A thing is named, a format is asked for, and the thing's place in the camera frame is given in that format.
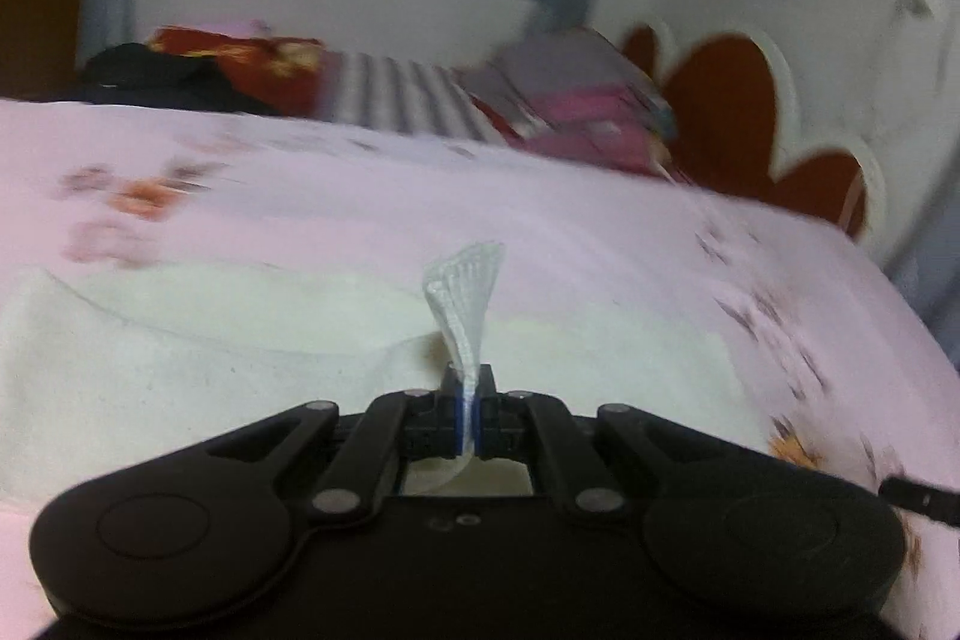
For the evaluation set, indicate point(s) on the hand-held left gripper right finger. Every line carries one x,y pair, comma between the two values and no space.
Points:
478,424

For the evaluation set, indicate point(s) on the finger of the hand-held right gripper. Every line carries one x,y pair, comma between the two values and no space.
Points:
922,501

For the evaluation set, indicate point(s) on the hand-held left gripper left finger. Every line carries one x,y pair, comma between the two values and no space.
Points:
457,424

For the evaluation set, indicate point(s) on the white small garment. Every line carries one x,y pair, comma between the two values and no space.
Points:
187,370

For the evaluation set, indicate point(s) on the stack of folded clothes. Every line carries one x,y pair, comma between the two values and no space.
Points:
585,108

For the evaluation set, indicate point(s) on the pink floral bed sheet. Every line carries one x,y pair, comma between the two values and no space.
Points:
450,190

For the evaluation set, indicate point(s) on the grey striped pillow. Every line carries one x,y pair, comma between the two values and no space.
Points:
390,89

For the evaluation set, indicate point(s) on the red floral pillow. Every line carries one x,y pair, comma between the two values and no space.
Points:
255,59

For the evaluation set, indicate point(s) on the black cloth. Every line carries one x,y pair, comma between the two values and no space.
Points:
150,74

